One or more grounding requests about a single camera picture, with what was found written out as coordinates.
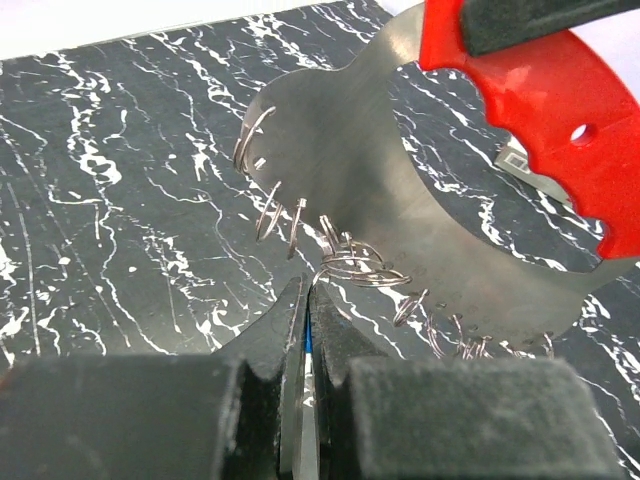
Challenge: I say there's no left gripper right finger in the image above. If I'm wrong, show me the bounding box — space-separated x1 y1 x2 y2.
308 286 625 479

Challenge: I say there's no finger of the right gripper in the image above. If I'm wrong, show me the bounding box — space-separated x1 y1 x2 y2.
458 0 639 56

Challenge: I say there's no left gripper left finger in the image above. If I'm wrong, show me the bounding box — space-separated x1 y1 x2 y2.
1 276 308 479

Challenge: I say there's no blue key tag with key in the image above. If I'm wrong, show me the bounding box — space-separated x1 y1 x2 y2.
296 315 319 480

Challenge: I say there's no white and red keyring holder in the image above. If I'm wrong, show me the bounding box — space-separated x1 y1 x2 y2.
233 1 639 349

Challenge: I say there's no small white cardboard box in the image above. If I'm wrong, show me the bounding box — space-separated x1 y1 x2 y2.
494 136 571 206

